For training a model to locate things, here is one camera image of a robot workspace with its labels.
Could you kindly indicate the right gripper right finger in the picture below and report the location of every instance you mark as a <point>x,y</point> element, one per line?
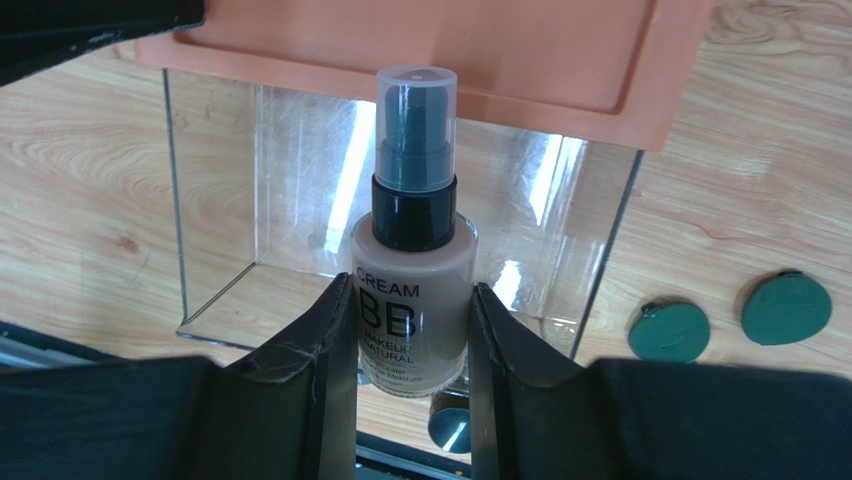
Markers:
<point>536,414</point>

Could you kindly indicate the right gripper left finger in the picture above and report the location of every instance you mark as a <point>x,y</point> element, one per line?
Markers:
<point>324,335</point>

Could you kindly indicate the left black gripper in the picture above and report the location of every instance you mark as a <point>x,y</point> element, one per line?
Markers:
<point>39,34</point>

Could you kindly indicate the BB cream foundation bottle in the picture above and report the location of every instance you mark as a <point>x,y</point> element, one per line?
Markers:
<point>413,255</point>

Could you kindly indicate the clear acrylic drawer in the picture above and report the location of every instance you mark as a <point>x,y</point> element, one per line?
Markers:
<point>268,183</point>

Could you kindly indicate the orange makeup drawer box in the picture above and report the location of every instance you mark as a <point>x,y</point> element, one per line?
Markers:
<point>610,71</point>

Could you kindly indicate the open glass cream jar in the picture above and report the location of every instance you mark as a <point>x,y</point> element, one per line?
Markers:
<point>449,423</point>

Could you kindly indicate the green round puff near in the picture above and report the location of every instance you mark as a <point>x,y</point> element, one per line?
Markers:
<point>673,331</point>

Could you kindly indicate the green round puff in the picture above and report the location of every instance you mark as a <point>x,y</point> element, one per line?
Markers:
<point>785,309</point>
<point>673,331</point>

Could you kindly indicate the green round puff far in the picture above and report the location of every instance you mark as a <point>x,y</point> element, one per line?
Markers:
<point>785,309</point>

